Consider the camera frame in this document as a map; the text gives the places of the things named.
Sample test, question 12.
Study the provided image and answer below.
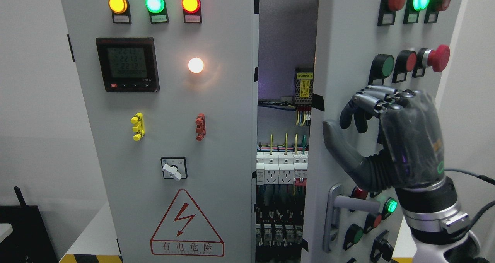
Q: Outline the black rotary knob switch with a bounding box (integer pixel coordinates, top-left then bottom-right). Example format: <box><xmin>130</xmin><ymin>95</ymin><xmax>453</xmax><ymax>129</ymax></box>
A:
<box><xmin>370</xmin><ymin>230</ymin><xmax>394</xmax><ymax>263</ymax></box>

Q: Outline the red push button lower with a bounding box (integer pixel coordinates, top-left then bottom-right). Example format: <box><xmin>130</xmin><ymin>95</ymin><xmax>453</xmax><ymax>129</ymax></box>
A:
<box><xmin>364</xmin><ymin>213</ymin><xmax>382</xmax><ymax>234</ymax></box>

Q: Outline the silver door handle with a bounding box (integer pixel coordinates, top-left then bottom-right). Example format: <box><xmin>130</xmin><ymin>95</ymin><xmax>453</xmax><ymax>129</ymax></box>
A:
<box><xmin>323</xmin><ymin>183</ymin><xmax>381</xmax><ymax>253</ymax></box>

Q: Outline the dark red buzzer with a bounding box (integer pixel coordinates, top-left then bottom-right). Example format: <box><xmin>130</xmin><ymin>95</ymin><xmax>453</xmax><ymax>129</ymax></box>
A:
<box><xmin>424</xmin><ymin>0</ymin><xmax>451</xmax><ymax>24</ymax></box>

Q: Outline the red emergency stop button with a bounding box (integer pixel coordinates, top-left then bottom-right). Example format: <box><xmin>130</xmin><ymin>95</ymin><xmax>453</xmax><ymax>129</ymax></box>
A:
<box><xmin>412</xmin><ymin>44</ymin><xmax>450</xmax><ymax>78</ymax></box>

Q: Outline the green top right indicator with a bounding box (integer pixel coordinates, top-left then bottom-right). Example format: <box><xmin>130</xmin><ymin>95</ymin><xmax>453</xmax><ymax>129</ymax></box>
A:
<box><xmin>403</xmin><ymin>0</ymin><xmax>430</xmax><ymax>24</ymax></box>

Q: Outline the black digital power meter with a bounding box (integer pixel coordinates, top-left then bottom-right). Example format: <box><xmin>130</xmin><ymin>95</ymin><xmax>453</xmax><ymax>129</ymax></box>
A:
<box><xmin>96</xmin><ymin>37</ymin><xmax>160</xmax><ymax>92</ymax></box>

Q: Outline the grey cabinet door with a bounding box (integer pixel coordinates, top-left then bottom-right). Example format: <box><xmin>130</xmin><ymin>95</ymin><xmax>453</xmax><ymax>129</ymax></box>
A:
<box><xmin>61</xmin><ymin>0</ymin><xmax>258</xmax><ymax>263</ymax></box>
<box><xmin>302</xmin><ymin>0</ymin><xmax>480</xmax><ymax>263</ymax></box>

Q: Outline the red push button upper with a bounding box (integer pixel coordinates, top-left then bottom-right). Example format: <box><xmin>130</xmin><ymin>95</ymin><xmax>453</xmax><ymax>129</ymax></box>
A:
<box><xmin>392</xmin><ymin>50</ymin><xmax>417</xmax><ymax>84</ymax></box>

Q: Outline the grey right cabinet door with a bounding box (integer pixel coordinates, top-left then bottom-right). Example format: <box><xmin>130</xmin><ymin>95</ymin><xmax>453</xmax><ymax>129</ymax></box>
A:
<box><xmin>302</xmin><ymin>0</ymin><xmax>480</xmax><ymax>263</ymax></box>

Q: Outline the green push button upper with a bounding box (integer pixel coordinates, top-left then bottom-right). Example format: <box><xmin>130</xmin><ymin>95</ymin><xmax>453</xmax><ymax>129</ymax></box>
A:
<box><xmin>368</xmin><ymin>54</ymin><xmax>394</xmax><ymax>85</ymax></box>

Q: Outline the lower circuit breaker row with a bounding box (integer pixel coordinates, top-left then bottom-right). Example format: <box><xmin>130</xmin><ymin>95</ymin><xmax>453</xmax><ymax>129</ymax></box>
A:
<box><xmin>255</xmin><ymin>224</ymin><xmax>303</xmax><ymax>247</ymax></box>

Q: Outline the green push button lower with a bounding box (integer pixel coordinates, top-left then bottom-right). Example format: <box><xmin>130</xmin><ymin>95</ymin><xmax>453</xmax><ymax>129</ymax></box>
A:
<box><xmin>343</xmin><ymin>224</ymin><xmax>364</xmax><ymax>250</ymax></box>

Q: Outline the green push button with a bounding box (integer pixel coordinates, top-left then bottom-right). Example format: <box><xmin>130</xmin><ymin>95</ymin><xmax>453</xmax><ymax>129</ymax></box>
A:
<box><xmin>343</xmin><ymin>224</ymin><xmax>364</xmax><ymax>250</ymax></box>
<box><xmin>368</xmin><ymin>54</ymin><xmax>394</xmax><ymax>85</ymax></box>

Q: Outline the dark red top indicator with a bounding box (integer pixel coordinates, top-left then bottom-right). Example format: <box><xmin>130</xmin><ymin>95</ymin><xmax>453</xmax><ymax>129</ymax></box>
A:
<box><xmin>377</xmin><ymin>0</ymin><xmax>406</xmax><ymax>26</ymax></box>

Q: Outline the green indicator light left door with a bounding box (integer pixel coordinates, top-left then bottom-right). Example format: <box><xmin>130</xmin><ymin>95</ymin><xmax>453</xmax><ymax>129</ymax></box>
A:
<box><xmin>145</xmin><ymin>0</ymin><xmax>169</xmax><ymax>24</ymax></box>

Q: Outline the red lit indicator light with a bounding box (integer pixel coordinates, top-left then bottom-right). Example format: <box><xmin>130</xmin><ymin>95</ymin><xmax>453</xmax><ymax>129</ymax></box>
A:
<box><xmin>181</xmin><ymin>0</ymin><xmax>202</xmax><ymax>24</ymax></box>

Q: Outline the red push button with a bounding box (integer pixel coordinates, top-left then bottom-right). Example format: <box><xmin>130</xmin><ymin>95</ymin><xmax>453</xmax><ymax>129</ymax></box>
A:
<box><xmin>364</xmin><ymin>213</ymin><xmax>382</xmax><ymax>234</ymax></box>
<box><xmin>392</xmin><ymin>50</ymin><xmax>417</xmax><ymax>84</ymax></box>

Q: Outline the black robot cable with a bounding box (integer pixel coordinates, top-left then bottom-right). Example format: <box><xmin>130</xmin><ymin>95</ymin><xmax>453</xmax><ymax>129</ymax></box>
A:
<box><xmin>444</xmin><ymin>168</ymin><xmax>495</xmax><ymax>232</ymax></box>

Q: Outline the white glowing indicator light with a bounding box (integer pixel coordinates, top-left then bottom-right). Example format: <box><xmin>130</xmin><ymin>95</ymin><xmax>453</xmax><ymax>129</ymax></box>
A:
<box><xmin>188</xmin><ymin>57</ymin><xmax>205</xmax><ymax>74</ymax></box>

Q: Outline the yellow terminal connector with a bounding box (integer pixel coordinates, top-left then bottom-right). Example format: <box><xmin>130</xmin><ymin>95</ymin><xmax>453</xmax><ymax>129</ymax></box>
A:
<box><xmin>130</xmin><ymin>113</ymin><xmax>145</xmax><ymax>141</ymax></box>

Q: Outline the dark red indicator middle left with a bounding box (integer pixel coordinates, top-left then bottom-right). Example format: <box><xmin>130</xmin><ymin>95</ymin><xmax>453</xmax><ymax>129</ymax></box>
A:
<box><xmin>349</xmin><ymin>185</ymin><xmax>369</xmax><ymax>200</ymax></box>

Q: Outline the white socket breaker row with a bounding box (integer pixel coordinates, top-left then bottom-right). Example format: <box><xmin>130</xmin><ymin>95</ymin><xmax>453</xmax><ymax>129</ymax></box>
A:
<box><xmin>255</xmin><ymin>151</ymin><xmax>308</xmax><ymax>186</ymax></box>

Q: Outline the white rotary switch left door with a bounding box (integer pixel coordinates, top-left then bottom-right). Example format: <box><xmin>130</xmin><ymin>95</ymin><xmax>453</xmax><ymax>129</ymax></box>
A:
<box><xmin>160</xmin><ymin>157</ymin><xmax>188</xmax><ymax>181</ymax></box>

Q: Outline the red terminal connector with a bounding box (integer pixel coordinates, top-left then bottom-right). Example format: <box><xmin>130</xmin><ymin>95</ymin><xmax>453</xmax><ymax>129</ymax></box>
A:
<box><xmin>196</xmin><ymin>113</ymin><xmax>206</xmax><ymax>142</ymax></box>

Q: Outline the yellow indicator light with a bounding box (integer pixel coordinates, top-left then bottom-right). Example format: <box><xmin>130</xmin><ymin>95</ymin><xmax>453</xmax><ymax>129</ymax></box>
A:
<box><xmin>108</xmin><ymin>0</ymin><xmax>131</xmax><ymax>24</ymax></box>

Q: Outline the green indicator middle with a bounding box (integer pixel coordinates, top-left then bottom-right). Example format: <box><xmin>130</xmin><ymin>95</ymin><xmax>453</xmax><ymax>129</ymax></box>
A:
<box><xmin>381</xmin><ymin>197</ymin><xmax>398</xmax><ymax>220</ymax></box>

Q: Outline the red electric warning sticker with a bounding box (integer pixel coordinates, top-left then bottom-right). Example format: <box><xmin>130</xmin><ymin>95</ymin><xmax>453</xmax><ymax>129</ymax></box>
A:
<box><xmin>150</xmin><ymin>189</ymin><xmax>225</xmax><ymax>257</ymax></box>

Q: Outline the metal power supply unit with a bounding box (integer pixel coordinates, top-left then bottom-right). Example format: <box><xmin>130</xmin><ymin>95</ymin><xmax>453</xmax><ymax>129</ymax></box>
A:
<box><xmin>294</xmin><ymin>67</ymin><xmax>314</xmax><ymax>106</ymax></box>

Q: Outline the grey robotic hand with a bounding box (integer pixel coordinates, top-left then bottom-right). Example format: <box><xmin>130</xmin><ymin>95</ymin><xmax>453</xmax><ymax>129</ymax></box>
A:
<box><xmin>323</xmin><ymin>85</ymin><xmax>444</xmax><ymax>192</ymax></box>

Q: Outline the grey left cabinet door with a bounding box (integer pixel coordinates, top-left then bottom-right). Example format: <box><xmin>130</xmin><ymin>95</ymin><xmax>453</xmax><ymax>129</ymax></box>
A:
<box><xmin>61</xmin><ymin>0</ymin><xmax>258</xmax><ymax>263</ymax></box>

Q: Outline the dark red indicator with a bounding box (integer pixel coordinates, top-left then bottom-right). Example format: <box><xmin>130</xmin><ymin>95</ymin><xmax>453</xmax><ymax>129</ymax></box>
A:
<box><xmin>377</xmin><ymin>0</ymin><xmax>406</xmax><ymax>26</ymax></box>
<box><xmin>349</xmin><ymin>185</ymin><xmax>369</xmax><ymax>200</ymax></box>

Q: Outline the blue internal wire bundle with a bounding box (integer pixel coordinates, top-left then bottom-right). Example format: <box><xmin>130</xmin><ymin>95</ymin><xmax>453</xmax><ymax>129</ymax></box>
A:
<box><xmin>258</xmin><ymin>102</ymin><xmax>297</xmax><ymax>112</ymax></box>

